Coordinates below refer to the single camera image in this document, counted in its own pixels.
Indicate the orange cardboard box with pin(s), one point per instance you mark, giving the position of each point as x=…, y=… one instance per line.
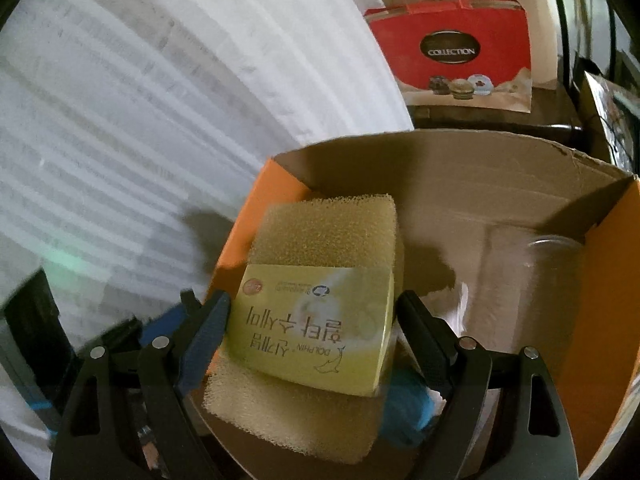
x=590, y=360

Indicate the dark wooden table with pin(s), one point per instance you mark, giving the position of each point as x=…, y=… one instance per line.
x=550, y=110

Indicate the red paper gift bag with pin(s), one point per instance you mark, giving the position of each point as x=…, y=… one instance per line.
x=400, y=45

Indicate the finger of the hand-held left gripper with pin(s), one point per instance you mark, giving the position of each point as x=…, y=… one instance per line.
x=167, y=322

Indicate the white curtain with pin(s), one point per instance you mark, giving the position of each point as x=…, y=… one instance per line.
x=150, y=110

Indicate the clear plastic container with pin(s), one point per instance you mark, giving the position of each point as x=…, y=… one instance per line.
x=530, y=280

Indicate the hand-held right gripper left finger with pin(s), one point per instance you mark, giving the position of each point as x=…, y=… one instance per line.
x=207, y=335

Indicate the yellow sponge packet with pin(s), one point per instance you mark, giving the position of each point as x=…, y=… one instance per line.
x=310, y=330

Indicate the blue plastic item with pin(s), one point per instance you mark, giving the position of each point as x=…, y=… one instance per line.
x=407, y=405

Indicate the dark printed packet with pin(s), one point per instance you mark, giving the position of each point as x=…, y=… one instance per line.
x=615, y=120

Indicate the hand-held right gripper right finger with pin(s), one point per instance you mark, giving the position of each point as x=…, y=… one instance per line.
x=425, y=335

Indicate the black speaker stand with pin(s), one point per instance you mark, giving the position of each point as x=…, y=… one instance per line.
x=614, y=50
x=562, y=35

